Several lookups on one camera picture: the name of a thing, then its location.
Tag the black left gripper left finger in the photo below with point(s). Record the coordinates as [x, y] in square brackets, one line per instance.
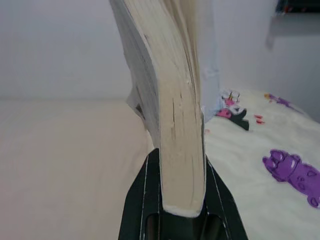
[145, 200]

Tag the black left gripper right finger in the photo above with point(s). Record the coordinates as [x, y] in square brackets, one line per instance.
[220, 212]

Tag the white book with blue letters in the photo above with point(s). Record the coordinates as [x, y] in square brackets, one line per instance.
[175, 112]

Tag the cream cartoon print blanket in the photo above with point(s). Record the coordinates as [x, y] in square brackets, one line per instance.
[262, 200]

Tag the mattress with beige sheet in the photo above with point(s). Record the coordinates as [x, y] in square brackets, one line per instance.
[62, 162]

